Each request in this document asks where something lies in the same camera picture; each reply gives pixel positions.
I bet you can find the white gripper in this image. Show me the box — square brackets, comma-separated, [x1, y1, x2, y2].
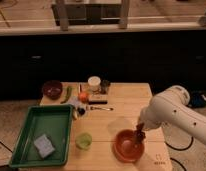
[138, 108, 161, 131]

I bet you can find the dark red grape bunch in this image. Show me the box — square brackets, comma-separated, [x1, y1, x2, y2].
[133, 123, 145, 144]

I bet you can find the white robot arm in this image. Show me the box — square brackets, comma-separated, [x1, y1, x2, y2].
[138, 85, 206, 145]

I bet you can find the red bowl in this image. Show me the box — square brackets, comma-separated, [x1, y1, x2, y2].
[112, 129, 144, 163]

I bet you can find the dark maroon bowl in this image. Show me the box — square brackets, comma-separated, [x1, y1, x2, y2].
[42, 80, 63, 100]

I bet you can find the dark glass jar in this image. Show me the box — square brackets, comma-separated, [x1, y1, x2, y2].
[101, 80, 110, 94]

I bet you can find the metal spoon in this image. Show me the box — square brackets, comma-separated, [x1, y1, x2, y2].
[86, 106, 114, 111]

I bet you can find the black brush block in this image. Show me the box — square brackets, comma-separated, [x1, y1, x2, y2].
[88, 95, 108, 104]

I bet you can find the white lidded container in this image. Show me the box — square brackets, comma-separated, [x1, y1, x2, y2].
[88, 76, 101, 92]

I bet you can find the orange fruit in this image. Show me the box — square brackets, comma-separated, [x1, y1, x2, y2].
[78, 92, 88, 103]

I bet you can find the green cup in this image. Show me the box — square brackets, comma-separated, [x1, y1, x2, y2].
[75, 133, 92, 150]

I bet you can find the white cloth with dark object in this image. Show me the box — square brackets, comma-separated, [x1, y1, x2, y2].
[66, 97, 86, 120]

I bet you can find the green plastic tray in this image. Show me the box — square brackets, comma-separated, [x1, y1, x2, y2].
[9, 105, 73, 168]

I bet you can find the blue grey sponge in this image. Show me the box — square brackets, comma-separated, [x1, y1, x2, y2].
[34, 134, 55, 158]

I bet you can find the black cable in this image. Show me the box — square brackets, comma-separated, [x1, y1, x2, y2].
[164, 134, 195, 152]

